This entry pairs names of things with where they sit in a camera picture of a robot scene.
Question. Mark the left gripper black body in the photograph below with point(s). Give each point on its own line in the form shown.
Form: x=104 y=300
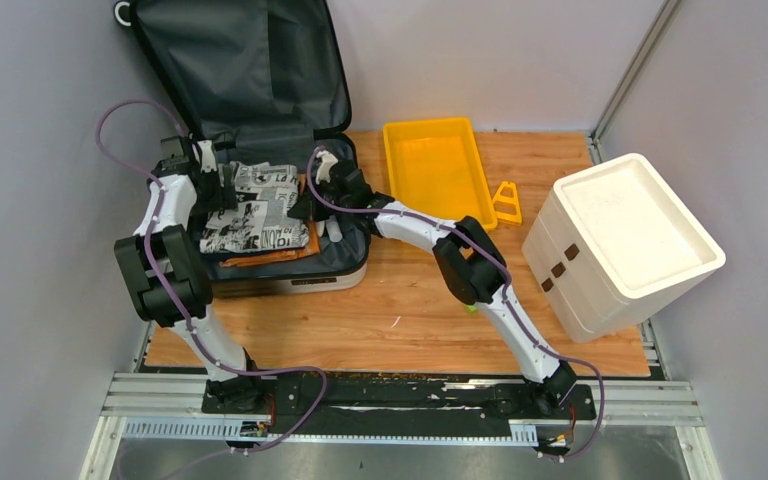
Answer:
x=213 y=198

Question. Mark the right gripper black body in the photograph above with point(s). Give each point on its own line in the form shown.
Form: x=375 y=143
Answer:
x=331 y=193

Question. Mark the newspaper print garment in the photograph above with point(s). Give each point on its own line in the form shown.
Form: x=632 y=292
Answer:
x=259 y=224

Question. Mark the black white space suitcase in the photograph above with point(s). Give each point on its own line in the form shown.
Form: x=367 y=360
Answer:
x=262 y=80

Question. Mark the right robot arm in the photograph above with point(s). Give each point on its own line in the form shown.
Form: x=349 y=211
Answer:
x=471 y=265

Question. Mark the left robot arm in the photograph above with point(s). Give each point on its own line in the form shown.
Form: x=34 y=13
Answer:
x=168 y=283

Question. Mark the white cosmetic tube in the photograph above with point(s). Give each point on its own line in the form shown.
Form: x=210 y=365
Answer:
x=333 y=230

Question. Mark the yellow plastic tray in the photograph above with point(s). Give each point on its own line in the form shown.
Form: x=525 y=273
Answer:
x=434 y=166

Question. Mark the white drawer cabinet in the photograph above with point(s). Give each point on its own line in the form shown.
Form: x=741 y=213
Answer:
x=613 y=244

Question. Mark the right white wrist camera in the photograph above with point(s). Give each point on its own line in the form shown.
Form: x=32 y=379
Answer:
x=327 y=161

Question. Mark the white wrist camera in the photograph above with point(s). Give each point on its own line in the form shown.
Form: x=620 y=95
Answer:
x=207 y=156
x=327 y=161

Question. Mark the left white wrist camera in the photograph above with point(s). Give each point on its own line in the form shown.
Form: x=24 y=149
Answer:
x=207 y=156

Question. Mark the yellow triangular bracket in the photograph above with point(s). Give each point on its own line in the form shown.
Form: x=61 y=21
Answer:
x=506 y=204

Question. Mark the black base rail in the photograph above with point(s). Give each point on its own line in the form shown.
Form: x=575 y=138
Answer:
x=396 y=404

